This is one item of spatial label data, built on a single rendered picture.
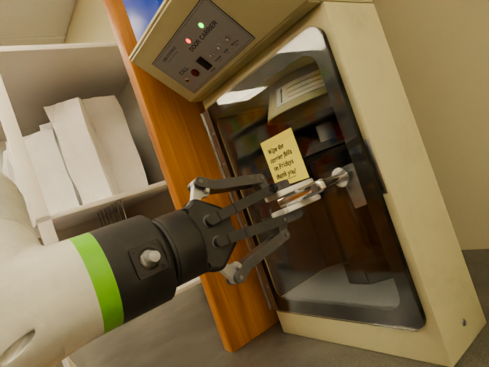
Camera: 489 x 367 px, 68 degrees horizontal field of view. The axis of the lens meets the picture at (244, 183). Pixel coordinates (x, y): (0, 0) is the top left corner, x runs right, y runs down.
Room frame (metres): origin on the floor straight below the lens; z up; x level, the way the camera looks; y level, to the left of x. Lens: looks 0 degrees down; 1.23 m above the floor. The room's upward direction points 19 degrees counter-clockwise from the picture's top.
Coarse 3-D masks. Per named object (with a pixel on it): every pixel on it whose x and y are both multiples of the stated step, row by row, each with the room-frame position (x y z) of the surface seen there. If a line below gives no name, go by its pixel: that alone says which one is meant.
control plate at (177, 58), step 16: (208, 0) 0.47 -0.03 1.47; (192, 16) 0.50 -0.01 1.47; (208, 16) 0.49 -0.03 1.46; (224, 16) 0.48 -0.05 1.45; (176, 32) 0.53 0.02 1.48; (192, 32) 0.52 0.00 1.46; (208, 32) 0.51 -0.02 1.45; (224, 32) 0.50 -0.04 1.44; (240, 32) 0.50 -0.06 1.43; (176, 48) 0.56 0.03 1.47; (192, 48) 0.55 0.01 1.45; (208, 48) 0.54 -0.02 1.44; (224, 48) 0.53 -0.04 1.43; (240, 48) 0.52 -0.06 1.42; (160, 64) 0.61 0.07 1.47; (176, 64) 0.60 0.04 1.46; (192, 64) 0.58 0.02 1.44; (224, 64) 0.56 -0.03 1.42; (176, 80) 0.63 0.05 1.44; (192, 80) 0.62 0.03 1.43; (208, 80) 0.61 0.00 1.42
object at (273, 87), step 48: (288, 48) 0.48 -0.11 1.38; (240, 96) 0.59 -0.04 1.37; (288, 96) 0.51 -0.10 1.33; (336, 96) 0.44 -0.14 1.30; (240, 144) 0.62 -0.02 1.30; (336, 144) 0.46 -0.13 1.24; (240, 192) 0.66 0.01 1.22; (336, 192) 0.49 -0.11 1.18; (288, 240) 0.59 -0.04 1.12; (336, 240) 0.51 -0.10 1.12; (384, 240) 0.45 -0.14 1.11; (288, 288) 0.63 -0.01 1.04; (336, 288) 0.54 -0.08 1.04; (384, 288) 0.47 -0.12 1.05
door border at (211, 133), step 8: (336, 64) 0.44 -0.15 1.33; (208, 112) 0.67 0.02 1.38; (208, 120) 0.68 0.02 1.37; (208, 128) 0.68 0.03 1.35; (208, 136) 0.68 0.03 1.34; (216, 136) 0.67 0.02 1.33; (216, 144) 0.68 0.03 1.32; (216, 152) 0.68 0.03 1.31; (216, 160) 0.69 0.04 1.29; (224, 160) 0.67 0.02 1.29; (224, 168) 0.68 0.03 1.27; (232, 192) 0.68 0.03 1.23; (240, 216) 0.68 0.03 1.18; (248, 240) 0.68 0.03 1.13; (264, 272) 0.67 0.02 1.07; (264, 280) 0.68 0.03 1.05; (264, 288) 0.68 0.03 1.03; (272, 296) 0.67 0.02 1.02; (272, 304) 0.68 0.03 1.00
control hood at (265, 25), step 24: (168, 0) 0.49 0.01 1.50; (192, 0) 0.47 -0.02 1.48; (216, 0) 0.46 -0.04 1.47; (240, 0) 0.45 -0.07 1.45; (264, 0) 0.44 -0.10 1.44; (288, 0) 0.43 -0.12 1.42; (312, 0) 0.43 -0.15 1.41; (168, 24) 0.53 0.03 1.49; (240, 24) 0.48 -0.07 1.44; (264, 24) 0.47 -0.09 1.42; (288, 24) 0.47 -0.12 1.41; (144, 48) 0.59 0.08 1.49; (264, 48) 0.53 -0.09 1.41; (192, 96) 0.66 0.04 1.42
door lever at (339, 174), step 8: (336, 168) 0.47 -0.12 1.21; (336, 176) 0.46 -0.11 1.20; (344, 176) 0.46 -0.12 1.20; (312, 184) 0.44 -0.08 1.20; (320, 184) 0.44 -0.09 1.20; (328, 184) 0.45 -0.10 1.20; (336, 184) 0.48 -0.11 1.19; (344, 184) 0.47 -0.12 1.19; (296, 192) 0.47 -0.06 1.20; (304, 192) 0.46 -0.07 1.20; (312, 192) 0.45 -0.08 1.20; (320, 192) 0.45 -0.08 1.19; (280, 200) 0.50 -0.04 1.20; (288, 200) 0.49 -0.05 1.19; (296, 200) 0.48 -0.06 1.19
